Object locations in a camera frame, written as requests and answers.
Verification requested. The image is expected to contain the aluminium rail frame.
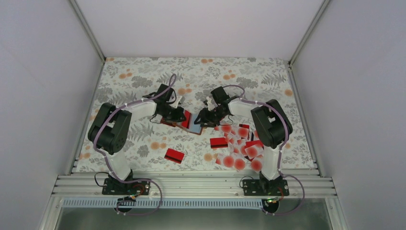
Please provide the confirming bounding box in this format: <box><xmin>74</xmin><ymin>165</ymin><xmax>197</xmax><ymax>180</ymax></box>
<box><xmin>52</xmin><ymin>174</ymin><xmax>337</xmax><ymax>198</ymax></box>

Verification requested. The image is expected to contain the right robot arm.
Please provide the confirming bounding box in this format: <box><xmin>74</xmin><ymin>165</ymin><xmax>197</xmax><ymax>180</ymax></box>
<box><xmin>194</xmin><ymin>86</ymin><xmax>293</xmax><ymax>195</ymax></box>

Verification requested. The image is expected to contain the brown leather card holder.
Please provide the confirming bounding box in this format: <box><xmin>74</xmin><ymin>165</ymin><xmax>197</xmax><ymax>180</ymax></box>
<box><xmin>176</xmin><ymin>113</ymin><xmax>203</xmax><ymax>135</ymax></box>

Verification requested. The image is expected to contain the white card red circle bottom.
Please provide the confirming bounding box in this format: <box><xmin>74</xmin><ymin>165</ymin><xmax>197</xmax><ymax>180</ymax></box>
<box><xmin>233</xmin><ymin>158</ymin><xmax>247</xmax><ymax>171</ymax></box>

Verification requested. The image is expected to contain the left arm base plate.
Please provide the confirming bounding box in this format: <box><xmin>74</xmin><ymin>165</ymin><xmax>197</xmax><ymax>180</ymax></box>
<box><xmin>101</xmin><ymin>178</ymin><xmax>150</xmax><ymax>196</ymax></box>

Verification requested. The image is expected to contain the floral patterned table mat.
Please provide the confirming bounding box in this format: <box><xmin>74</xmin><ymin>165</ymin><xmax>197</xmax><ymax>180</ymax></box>
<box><xmin>90</xmin><ymin>57</ymin><xmax>314</xmax><ymax>171</ymax></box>

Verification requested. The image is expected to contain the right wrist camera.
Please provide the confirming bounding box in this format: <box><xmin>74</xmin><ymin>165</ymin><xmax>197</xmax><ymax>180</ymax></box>
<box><xmin>203</xmin><ymin>96</ymin><xmax>215</xmax><ymax>110</ymax></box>

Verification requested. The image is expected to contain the white card red circle right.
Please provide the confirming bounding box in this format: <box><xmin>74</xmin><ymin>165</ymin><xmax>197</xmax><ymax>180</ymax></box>
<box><xmin>244</xmin><ymin>140</ymin><xmax>264</xmax><ymax>159</ymax></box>

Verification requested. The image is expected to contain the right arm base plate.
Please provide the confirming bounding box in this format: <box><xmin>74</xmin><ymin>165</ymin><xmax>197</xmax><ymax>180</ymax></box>
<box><xmin>242</xmin><ymin>179</ymin><xmax>290</xmax><ymax>196</ymax></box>

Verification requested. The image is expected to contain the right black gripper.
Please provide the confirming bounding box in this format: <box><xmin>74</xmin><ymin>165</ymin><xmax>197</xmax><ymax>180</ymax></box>
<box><xmin>194</xmin><ymin>107</ymin><xmax>227</xmax><ymax>128</ymax></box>

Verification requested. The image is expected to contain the red card centre pile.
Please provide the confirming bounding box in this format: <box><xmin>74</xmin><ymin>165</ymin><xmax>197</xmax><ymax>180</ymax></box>
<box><xmin>210</xmin><ymin>137</ymin><xmax>228</xmax><ymax>149</ymax></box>

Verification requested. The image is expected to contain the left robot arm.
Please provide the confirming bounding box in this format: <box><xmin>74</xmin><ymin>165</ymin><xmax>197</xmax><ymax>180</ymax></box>
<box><xmin>88</xmin><ymin>84</ymin><xmax>186</xmax><ymax>194</ymax></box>

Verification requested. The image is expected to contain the white card red circle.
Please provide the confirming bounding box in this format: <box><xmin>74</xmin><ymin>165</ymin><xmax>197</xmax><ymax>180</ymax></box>
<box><xmin>244</xmin><ymin>140</ymin><xmax>264</xmax><ymax>159</ymax></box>
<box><xmin>233</xmin><ymin>158</ymin><xmax>247</xmax><ymax>171</ymax></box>

